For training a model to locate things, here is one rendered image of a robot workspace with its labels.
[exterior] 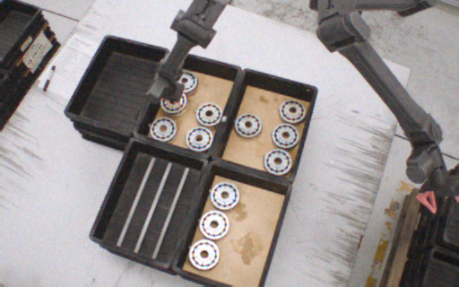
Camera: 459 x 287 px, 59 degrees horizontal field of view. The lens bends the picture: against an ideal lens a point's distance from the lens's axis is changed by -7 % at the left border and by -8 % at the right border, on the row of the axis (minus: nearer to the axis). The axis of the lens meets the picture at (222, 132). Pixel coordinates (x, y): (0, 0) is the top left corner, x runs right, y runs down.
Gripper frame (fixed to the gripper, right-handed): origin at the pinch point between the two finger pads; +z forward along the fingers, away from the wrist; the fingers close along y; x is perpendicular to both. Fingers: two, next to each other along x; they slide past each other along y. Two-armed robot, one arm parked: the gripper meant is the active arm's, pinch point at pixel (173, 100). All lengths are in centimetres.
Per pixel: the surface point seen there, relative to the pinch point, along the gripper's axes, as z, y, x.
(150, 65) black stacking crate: 6.4, -18.2, 15.6
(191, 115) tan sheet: 6.3, 7.2, -1.1
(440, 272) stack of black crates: 53, 130, -20
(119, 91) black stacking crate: 5.6, -25.1, -0.1
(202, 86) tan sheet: 6.7, 6.5, 12.4
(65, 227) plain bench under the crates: 16, -26, -58
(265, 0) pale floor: 94, -2, 138
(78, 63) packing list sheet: 18, -58, 13
